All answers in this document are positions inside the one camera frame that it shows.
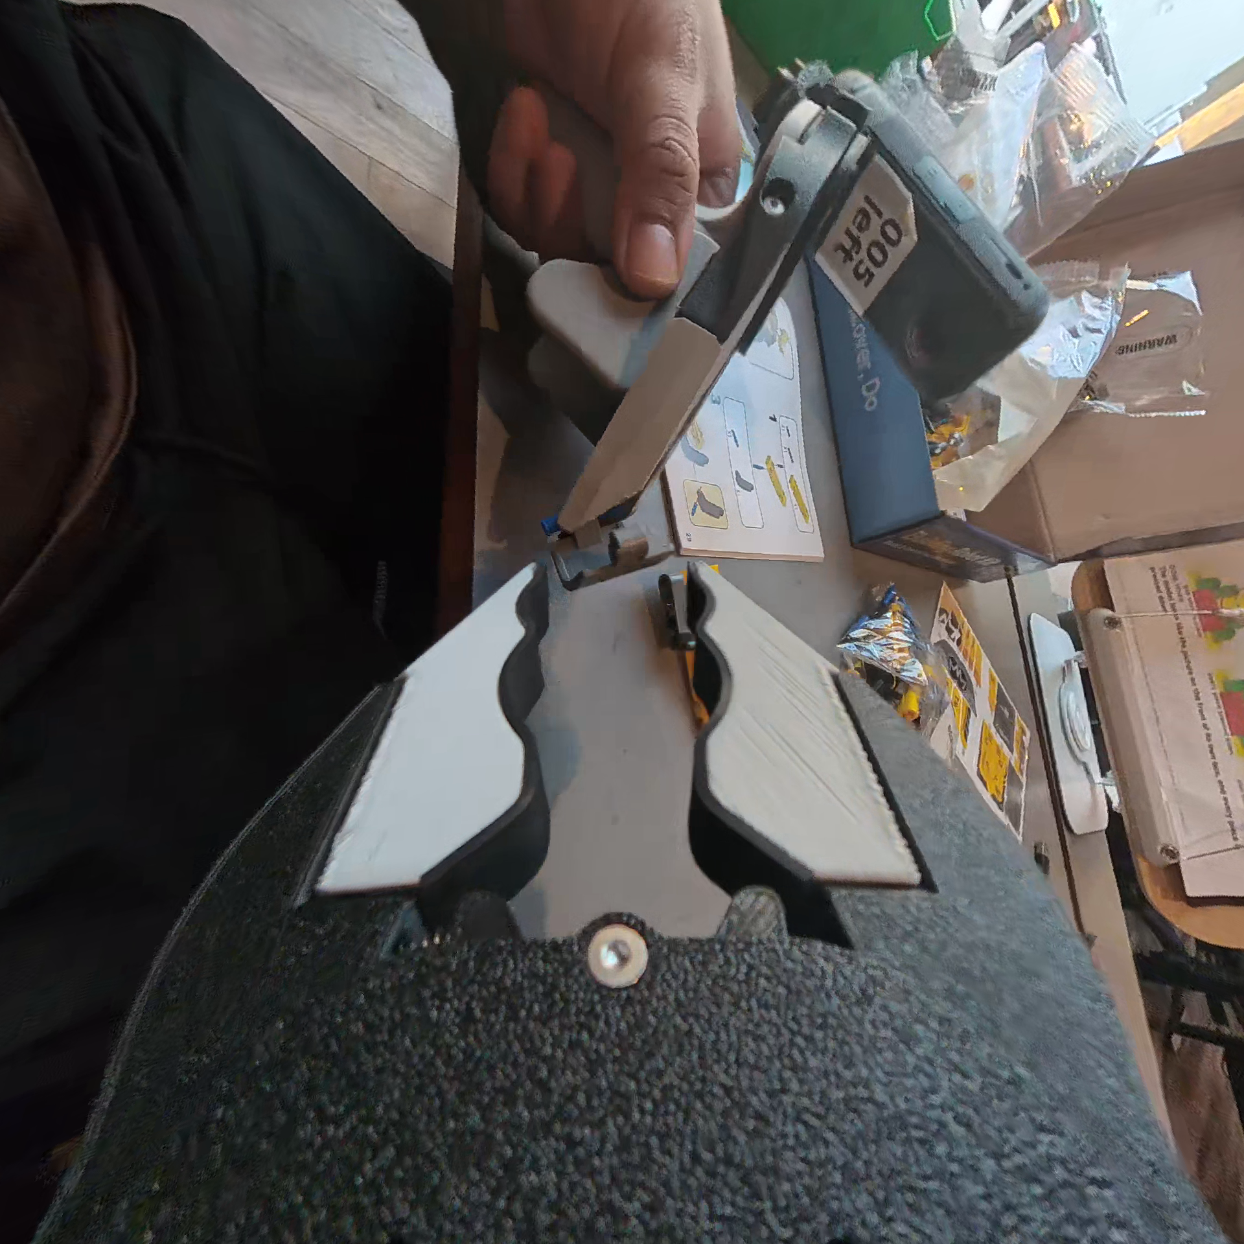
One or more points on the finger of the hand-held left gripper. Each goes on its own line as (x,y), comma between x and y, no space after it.
(651,428)

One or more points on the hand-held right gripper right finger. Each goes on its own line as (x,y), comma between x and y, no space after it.
(806,777)

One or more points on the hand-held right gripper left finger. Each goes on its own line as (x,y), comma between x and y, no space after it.
(429,777)

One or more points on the grey angled connector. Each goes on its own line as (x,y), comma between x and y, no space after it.
(623,554)
(673,607)

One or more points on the yellow beam panel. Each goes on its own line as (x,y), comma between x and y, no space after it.
(698,694)

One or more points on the bag of yellow blue parts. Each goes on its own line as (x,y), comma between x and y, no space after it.
(885,641)

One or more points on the large clear bag yellow parts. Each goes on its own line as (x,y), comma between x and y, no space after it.
(1021,126)

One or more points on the blue cardboard kit box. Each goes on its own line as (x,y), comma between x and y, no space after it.
(874,456)

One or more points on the grey desk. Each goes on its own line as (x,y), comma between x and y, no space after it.
(603,739)

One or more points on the person's left hand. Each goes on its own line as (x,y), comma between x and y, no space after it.
(623,117)

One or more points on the white instruction booklet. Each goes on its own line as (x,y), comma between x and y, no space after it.
(748,486)

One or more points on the yellow grey sticker sheet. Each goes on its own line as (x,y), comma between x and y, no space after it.
(982,718)

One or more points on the clear bag of grey parts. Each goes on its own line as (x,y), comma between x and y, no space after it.
(1147,339)

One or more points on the white stand base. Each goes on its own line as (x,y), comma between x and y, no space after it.
(1070,739)

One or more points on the person's legs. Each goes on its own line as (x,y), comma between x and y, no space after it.
(243,486)

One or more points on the person's brown sweater torso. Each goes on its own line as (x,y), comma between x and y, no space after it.
(58,388)

